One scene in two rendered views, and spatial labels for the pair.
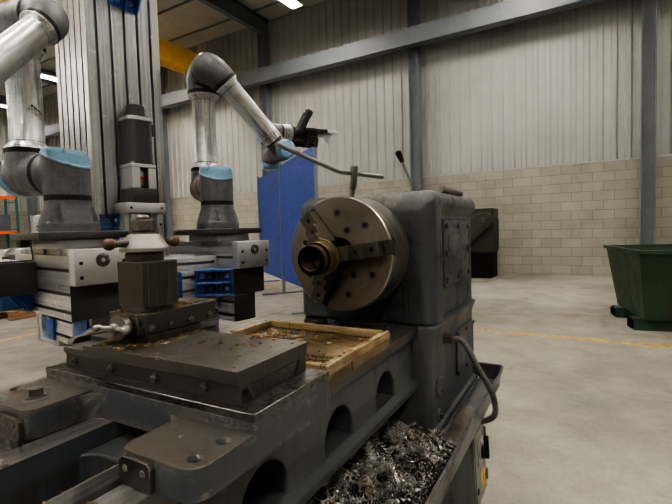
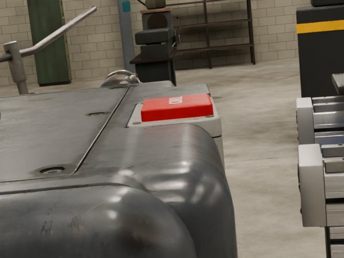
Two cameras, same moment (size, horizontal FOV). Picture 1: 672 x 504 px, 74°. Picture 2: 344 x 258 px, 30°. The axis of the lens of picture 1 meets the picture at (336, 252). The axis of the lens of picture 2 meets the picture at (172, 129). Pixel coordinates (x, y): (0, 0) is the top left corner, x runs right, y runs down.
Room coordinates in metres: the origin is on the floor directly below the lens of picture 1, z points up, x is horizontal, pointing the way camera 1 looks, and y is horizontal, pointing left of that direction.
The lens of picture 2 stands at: (2.23, -0.31, 1.34)
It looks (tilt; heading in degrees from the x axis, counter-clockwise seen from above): 10 degrees down; 153
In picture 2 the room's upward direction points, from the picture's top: 6 degrees counter-clockwise
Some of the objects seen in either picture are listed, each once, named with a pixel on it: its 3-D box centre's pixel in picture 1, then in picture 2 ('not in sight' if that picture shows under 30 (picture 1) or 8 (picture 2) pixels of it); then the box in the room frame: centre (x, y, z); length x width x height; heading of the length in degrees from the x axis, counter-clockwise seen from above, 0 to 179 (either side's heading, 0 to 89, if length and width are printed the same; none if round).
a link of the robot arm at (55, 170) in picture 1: (64, 171); not in sight; (1.24, 0.75, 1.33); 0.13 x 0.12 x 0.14; 72
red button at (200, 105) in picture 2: not in sight; (177, 111); (1.75, -0.05, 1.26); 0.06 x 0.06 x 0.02; 61
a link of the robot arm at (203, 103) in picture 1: (205, 132); not in sight; (1.74, 0.49, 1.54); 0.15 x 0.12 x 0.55; 30
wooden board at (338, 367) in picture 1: (292, 346); not in sight; (1.00, 0.11, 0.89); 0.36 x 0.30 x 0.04; 61
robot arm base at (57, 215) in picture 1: (69, 213); not in sight; (1.23, 0.74, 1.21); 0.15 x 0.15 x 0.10
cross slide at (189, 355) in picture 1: (173, 354); not in sight; (0.73, 0.28, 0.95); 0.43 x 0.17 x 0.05; 61
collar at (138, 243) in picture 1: (144, 242); not in sight; (0.76, 0.33, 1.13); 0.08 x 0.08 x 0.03
